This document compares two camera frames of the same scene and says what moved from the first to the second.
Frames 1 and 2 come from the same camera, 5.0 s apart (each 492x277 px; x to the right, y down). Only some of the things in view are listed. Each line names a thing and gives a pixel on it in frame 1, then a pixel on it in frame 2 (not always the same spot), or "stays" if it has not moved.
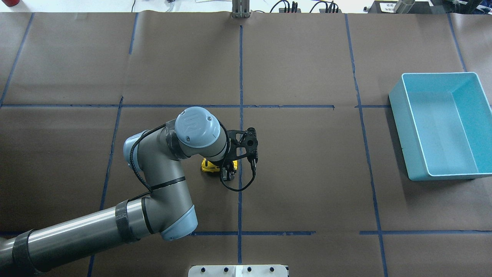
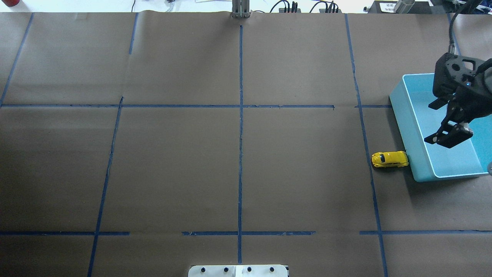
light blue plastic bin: (444, 122) stays
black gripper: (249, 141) → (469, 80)
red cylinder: (10, 3) stays
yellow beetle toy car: (206, 166) → (387, 159)
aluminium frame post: (240, 9) stays
